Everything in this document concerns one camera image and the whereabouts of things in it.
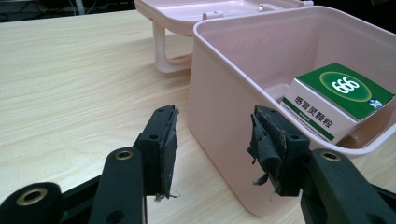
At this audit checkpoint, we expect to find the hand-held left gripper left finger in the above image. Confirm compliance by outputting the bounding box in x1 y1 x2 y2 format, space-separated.
133 105 180 201

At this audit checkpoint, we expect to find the pink plastic storage box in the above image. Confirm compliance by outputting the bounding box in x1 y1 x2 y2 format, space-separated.
186 5 396 217

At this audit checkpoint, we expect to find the white metal stand pole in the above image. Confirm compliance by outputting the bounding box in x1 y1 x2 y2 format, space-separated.
74 0 86 16

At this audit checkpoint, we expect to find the pink box lid with handle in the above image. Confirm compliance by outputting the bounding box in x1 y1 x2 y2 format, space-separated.
134 0 315 75

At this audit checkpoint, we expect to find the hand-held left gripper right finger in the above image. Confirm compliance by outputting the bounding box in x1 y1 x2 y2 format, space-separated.
247 105 311 198

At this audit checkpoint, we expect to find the green and white medicine box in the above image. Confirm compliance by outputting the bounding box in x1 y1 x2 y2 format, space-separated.
279 62 396 145

